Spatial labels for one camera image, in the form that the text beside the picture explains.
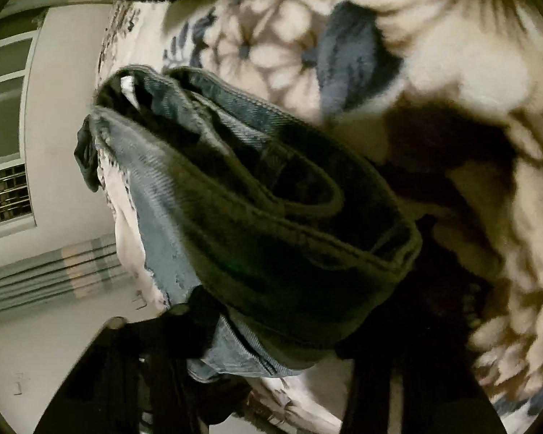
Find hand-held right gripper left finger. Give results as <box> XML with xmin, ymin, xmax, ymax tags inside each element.
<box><xmin>34</xmin><ymin>290</ymin><xmax>254</xmax><ymax>434</ymax></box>

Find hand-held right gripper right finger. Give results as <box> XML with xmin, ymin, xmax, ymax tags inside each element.
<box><xmin>335</xmin><ymin>217</ymin><xmax>510</xmax><ymax>434</ymax></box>

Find blue denim pants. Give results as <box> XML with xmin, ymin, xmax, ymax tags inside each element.
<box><xmin>75</xmin><ymin>65</ymin><xmax>424</xmax><ymax>383</ymax></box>

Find striped curtain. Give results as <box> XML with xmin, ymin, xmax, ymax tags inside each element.
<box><xmin>0</xmin><ymin>233</ymin><xmax>134</xmax><ymax>318</ymax></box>

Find window with metal grille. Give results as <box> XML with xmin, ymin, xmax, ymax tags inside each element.
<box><xmin>0</xmin><ymin>31</ymin><xmax>39</xmax><ymax>229</ymax></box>

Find floral printed blanket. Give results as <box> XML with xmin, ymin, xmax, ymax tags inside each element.
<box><xmin>95</xmin><ymin>0</ymin><xmax>543</xmax><ymax>434</ymax></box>

